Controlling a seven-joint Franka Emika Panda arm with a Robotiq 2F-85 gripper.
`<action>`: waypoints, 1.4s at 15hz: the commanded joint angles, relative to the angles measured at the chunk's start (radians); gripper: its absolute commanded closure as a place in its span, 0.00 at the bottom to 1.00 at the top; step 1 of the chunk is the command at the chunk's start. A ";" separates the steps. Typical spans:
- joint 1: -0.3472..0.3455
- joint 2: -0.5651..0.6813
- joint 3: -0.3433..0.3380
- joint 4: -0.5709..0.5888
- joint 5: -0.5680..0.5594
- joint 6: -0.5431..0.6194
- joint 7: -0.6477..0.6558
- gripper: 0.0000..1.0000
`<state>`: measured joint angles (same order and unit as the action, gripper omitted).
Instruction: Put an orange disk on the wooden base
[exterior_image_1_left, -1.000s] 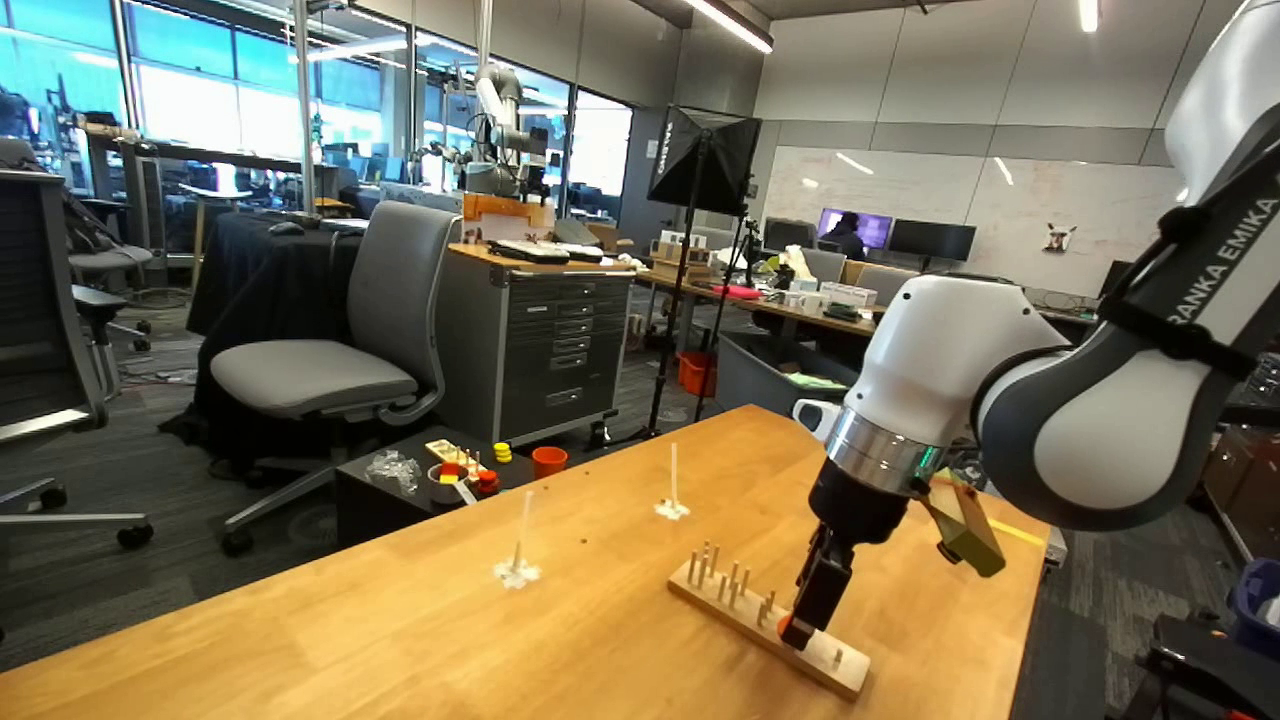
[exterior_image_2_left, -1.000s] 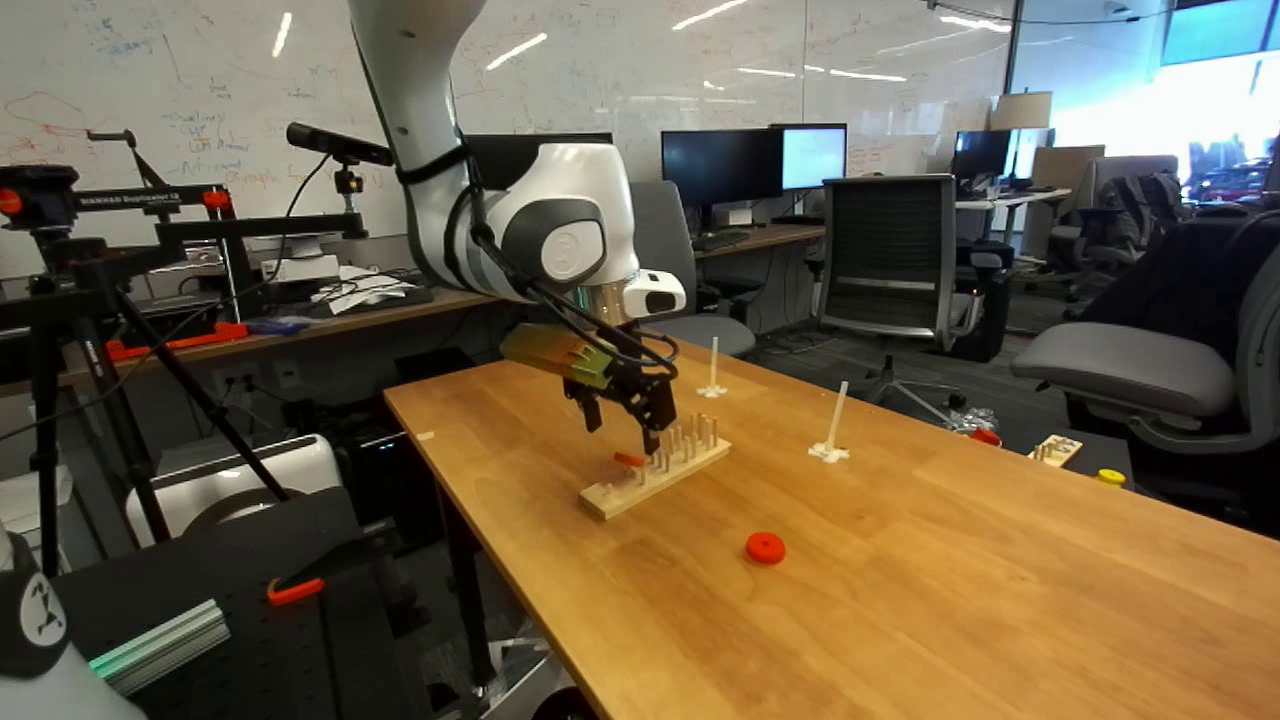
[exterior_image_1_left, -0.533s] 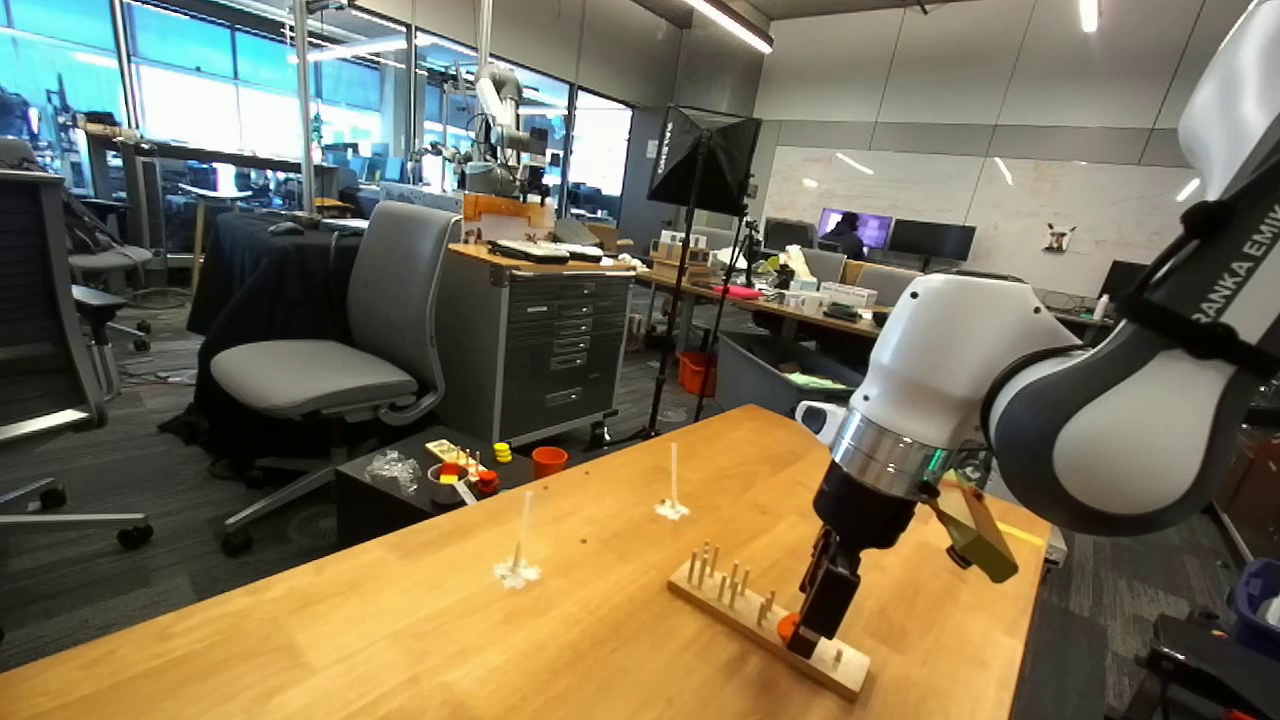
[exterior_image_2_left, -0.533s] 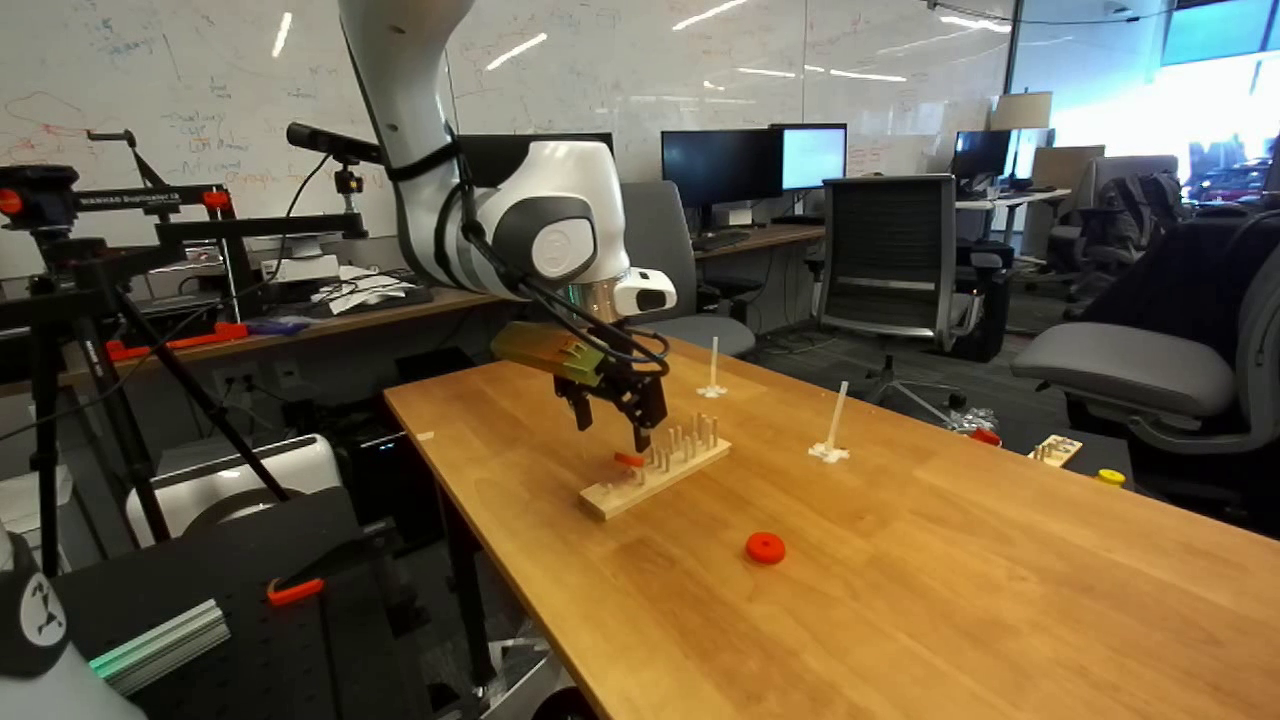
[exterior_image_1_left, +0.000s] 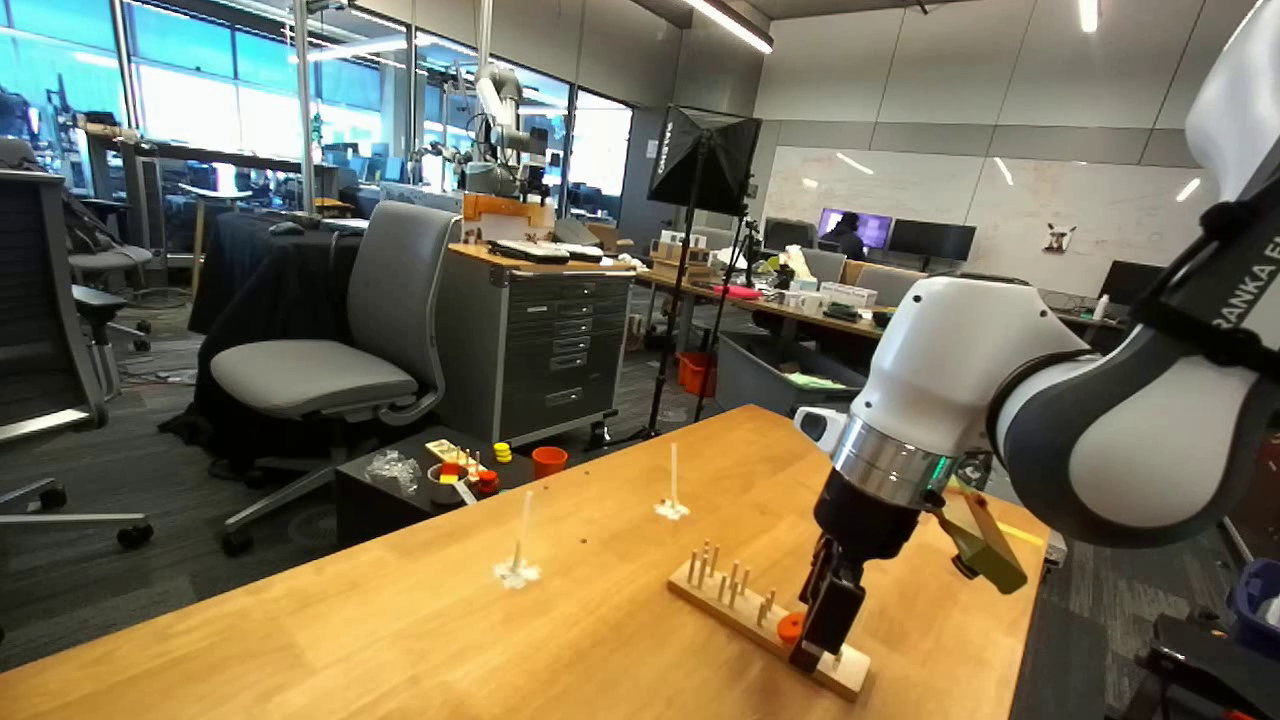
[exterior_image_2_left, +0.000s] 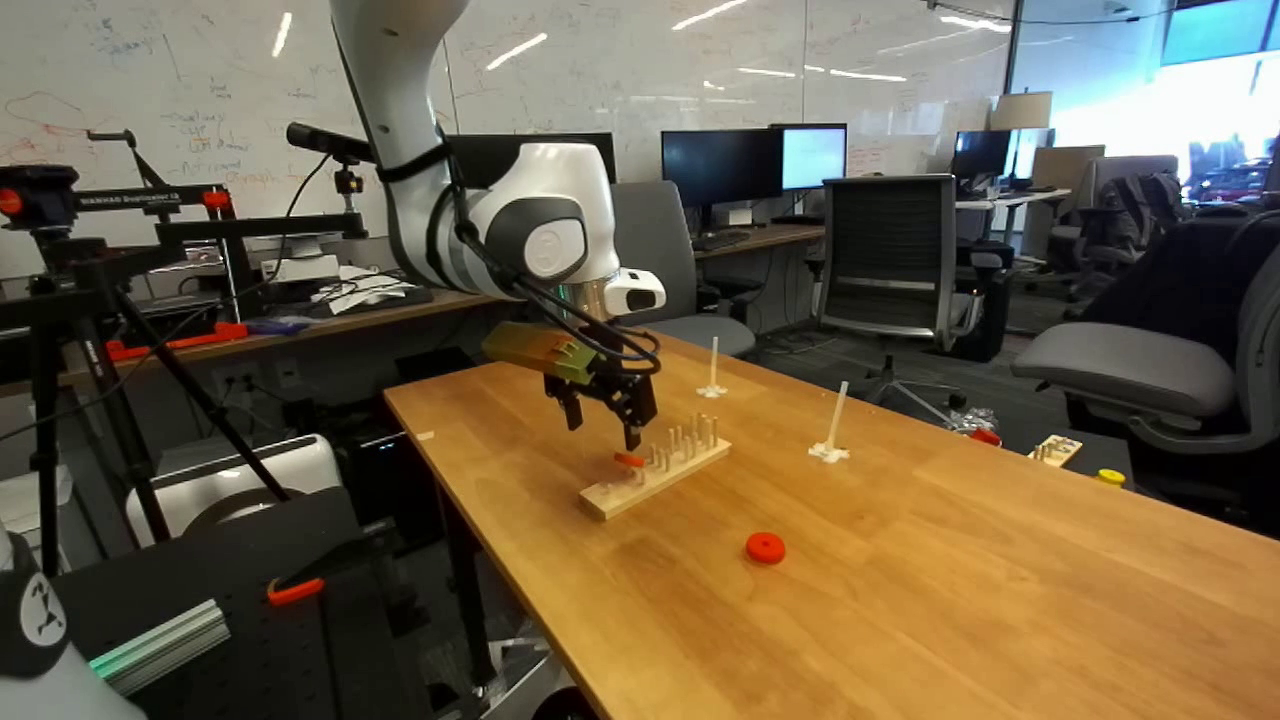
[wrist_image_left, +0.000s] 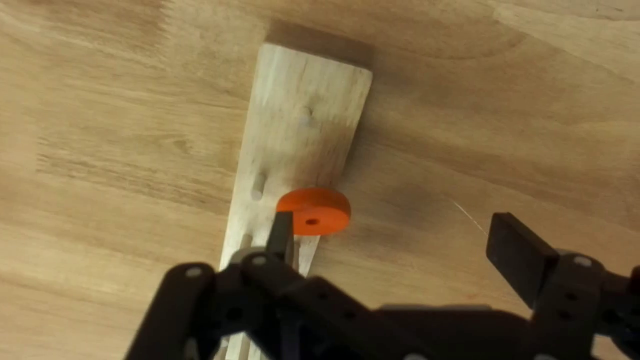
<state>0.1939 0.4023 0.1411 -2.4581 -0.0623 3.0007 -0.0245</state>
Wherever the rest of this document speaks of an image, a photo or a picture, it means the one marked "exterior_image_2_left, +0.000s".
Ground white grey box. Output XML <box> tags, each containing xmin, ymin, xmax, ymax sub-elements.
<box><xmin>119</xmin><ymin>427</ymin><xmax>347</xmax><ymax>553</ymax></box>

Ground beige lamp shade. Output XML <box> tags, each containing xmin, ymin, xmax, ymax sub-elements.
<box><xmin>989</xmin><ymin>90</ymin><xmax>1061</xmax><ymax>138</ymax></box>

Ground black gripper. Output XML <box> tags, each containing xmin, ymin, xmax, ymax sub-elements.
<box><xmin>542</xmin><ymin>361</ymin><xmax>661</xmax><ymax>456</ymax></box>

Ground grey office chair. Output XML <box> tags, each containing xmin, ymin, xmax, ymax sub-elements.
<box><xmin>1010</xmin><ymin>212</ymin><xmax>1280</xmax><ymax>537</ymax></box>

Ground wooden peg base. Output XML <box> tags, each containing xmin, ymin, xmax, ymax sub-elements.
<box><xmin>575</xmin><ymin>408</ymin><xmax>738</xmax><ymax>525</ymax></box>

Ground orange clamp handle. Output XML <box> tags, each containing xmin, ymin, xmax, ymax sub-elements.
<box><xmin>261</xmin><ymin>574</ymin><xmax>331</xmax><ymax>613</ymax></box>

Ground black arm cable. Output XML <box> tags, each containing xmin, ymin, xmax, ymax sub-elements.
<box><xmin>373</xmin><ymin>138</ymin><xmax>668</xmax><ymax>379</ymax></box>

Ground grey swivel chair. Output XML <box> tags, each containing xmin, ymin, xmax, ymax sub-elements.
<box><xmin>610</xmin><ymin>175</ymin><xmax>759</xmax><ymax>361</ymax></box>

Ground wooden wall desk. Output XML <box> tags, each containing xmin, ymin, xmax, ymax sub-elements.
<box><xmin>101</xmin><ymin>264</ymin><xmax>587</xmax><ymax>378</ymax></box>

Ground yellow wrist camera mount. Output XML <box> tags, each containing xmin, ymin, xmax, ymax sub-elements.
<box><xmin>480</xmin><ymin>323</ymin><xmax>605</xmax><ymax>383</ymax></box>

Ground lit computer monitor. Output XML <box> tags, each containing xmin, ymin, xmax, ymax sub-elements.
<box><xmin>766</xmin><ymin>120</ymin><xmax>856</xmax><ymax>199</ymax></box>

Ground beige packet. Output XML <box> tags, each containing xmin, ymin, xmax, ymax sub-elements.
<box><xmin>1024</xmin><ymin>433</ymin><xmax>1084</xmax><ymax>471</ymax></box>

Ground aluminium extrusion bar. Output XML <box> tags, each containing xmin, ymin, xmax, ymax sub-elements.
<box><xmin>83</xmin><ymin>598</ymin><xmax>237</xmax><ymax>700</ymax></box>

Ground white papers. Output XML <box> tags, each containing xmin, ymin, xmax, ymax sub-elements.
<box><xmin>304</xmin><ymin>264</ymin><xmax>421</xmax><ymax>322</ymax></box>

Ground red bar clamp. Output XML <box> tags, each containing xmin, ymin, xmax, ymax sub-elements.
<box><xmin>106</xmin><ymin>316</ymin><xmax>254</xmax><ymax>372</ymax></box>

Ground black office chair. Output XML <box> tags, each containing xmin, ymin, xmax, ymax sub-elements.
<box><xmin>807</xmin><ymin>173</ymin><xmax>1014</xmax><ymax>368</ymax></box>

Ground black cart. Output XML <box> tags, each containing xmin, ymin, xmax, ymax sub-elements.
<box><xmin>52</xmin><ymin>486</ymin><xmax>454</xmax><ymax>720</ymax></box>

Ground black tripod rig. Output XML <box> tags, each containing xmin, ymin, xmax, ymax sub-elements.
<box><xmin>0</xmin><ymin>126</ymin><xmax>373</xmax><ymax>584</ymax></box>

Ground black sensor bar camera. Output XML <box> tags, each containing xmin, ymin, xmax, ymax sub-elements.
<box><xmin>280</xmin><ymin>120</ymin><xmax>379</xmax><ymax>168</ymax></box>

